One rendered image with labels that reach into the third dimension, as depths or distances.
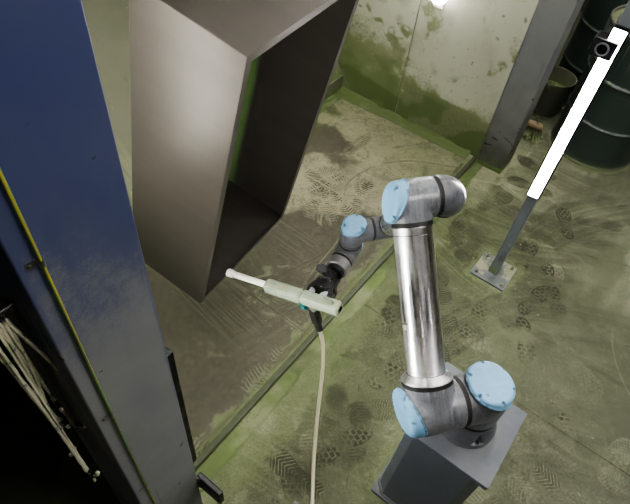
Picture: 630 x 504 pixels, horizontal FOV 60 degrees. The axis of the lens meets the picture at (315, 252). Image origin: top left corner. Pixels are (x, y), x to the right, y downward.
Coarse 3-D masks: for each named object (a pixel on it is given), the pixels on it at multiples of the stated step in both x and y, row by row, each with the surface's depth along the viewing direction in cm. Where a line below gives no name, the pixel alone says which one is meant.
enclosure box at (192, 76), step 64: (192, 0) 131; (256, 0) 138; (320, 0) 145; (192, 64) 136; (256, 64) 205; (320, 64) 190; (192, 128) 152; (256, 128) 227; (192, 192) 172; (256, 192) 255; (192, 256) 199
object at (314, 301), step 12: (228, 276) 210; (240, 276) 208; (264, 288) 202; (276, 288) 199; (288, 288) 198; (300, 288) 198; (288, 300) 200; (300, 300) 195; (312, 300) 193; (324, 300) 191; (336, 300) 191; (312, 312) 199; (324, 312) 193; (336, 312) 190
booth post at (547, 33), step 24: (552, 0) 280; (576, 0) 273; (552, 24) 287; (528, 48) 301; (552, 48) 294; (528, 72) 309; (504, 96) 326; (528, 96) 317; (504, 120) 336; (528, 120) 342; (504, 144) 345; (504, 168) 364
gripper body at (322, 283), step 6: (330, 264) 209; (336, 270) 208; (324, 276) 205; (336, 276) 210; (342, 276) 210; (318, 282) 204; (324, 282) 203; (330, 282) 203; (336, 282) 210; (318, 288) 203; (324, 288) 201; (336, 288) 207; (336, 294) 209
